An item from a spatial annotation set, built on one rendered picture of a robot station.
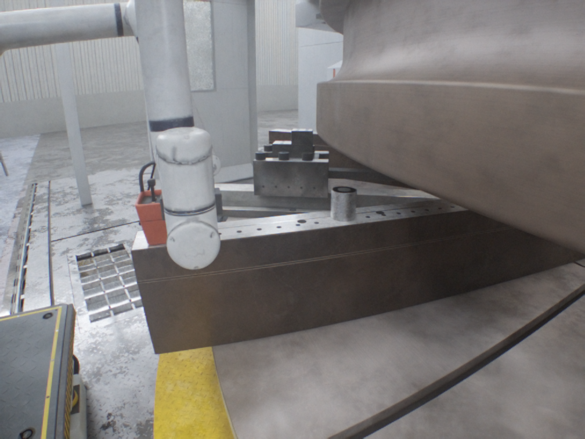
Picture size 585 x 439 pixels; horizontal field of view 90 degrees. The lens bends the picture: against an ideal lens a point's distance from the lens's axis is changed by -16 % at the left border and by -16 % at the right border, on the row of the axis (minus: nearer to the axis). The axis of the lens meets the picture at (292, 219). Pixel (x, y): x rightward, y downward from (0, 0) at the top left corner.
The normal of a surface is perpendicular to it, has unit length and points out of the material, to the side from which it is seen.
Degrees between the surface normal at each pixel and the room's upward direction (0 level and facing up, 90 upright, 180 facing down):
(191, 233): 92
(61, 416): 0
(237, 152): 90
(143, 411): 0
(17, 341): 0
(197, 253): 97
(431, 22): 90
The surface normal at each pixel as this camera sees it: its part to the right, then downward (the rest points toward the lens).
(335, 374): 0.00, -0.93
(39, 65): 0.59, 0.29
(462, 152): -0.91, 0.15
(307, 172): -0.11, 0.37
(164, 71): 0.25, 0.36
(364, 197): -0.10, 0.05
